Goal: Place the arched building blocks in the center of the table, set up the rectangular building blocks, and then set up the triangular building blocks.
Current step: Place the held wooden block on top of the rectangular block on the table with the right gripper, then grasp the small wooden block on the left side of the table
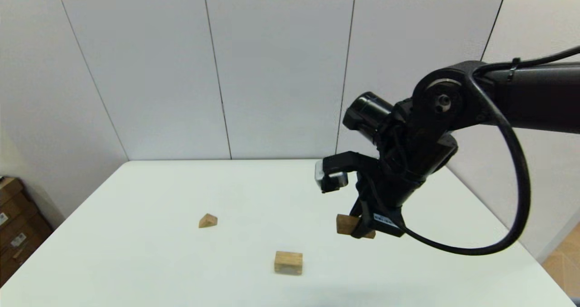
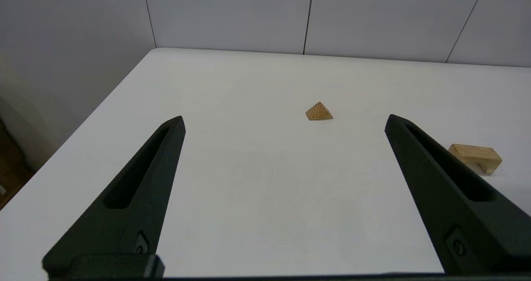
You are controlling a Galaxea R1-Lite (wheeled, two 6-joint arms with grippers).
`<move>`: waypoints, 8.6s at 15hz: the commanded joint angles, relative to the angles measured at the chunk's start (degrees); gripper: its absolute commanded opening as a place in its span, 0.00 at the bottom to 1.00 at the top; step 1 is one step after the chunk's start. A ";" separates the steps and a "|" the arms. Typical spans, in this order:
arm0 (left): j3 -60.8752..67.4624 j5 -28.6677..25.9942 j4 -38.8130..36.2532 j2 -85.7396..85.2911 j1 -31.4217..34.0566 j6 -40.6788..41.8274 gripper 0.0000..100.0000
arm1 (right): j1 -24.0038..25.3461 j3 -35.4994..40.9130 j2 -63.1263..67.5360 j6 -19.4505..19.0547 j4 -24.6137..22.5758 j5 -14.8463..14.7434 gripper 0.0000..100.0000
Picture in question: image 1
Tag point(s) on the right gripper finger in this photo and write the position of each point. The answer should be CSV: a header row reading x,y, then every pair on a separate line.
x,y
364,227
357,209

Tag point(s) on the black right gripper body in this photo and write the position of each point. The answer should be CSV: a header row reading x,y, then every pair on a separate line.
x,y
385,193

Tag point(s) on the rectangular wooden building block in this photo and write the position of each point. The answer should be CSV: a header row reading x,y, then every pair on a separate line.
x,y
344,224

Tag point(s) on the arched wooden building block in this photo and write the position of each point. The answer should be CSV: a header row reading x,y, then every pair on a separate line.
x,y
288,261

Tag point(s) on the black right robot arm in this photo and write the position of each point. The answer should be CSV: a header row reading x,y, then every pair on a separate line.
x,y
534,98

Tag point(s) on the triangular wooden building block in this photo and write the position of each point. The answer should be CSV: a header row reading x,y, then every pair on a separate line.
x,y
208,221

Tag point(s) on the labelled brown cardboard box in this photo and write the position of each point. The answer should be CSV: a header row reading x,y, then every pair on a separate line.
x,y
16,227
29,252

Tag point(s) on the small brown cardboard box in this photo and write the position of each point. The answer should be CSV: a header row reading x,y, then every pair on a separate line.
x,y
9,189

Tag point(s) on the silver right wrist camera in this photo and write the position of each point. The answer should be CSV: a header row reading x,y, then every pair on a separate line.
x,y
331,177

